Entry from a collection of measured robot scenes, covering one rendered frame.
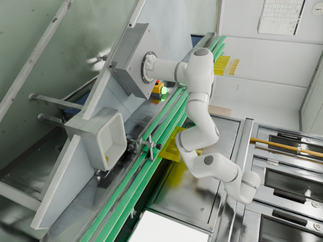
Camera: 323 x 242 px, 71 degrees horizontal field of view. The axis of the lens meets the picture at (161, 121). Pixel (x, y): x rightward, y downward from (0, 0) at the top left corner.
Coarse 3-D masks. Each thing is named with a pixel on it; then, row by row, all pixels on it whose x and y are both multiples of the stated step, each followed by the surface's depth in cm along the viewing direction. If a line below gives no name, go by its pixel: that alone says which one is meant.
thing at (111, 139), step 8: (112, 120) 94; (120, 120) 101; (104, 128) 90; (112, 128) 106; (120, 128) 104; (104, 136) 104; (112, 136) 109; (120, 136) 107; (104, 144) 105; (112, 144) 112; (120, 144) 111; (104, 152) 107; (112, 152) 108; (120, 152) 108; (104, 160) 95; (112, 160) 104
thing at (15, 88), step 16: (64, 0) 140; (128, 16) 120; (48, 32) 131; (112, 48) 113; (32, 64) 126; (16, 80) 122; (96, 80) 108; (0, 112) 115; (0, 192) 96; (16, 192) 94; (32, 208) 89
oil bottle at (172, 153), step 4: (164, 148) 122; (168, 148) 122; (172, 148) 122; (176, 148) 122; (160, 152) 123; (164, 152) 121; (168, 152) 120; (172, 152) 120; (176, 152) 120; (160, 156) 124; (164, 156) 123; (168, 156) 122; (172, 156) 120; (176, 156) 119; (180, 156) 118; (176, 160) 121; (180, 160) 120
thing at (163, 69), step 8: (152, 56) 108; (144, 64) 104; (152, 64) 103; (160, 64) 102; (168, 64) 101; (176, 64) 100; (144, 72) 105; (152, 72) 104; (160, 72) 102; (168, 72) 101; (168, 80) 104
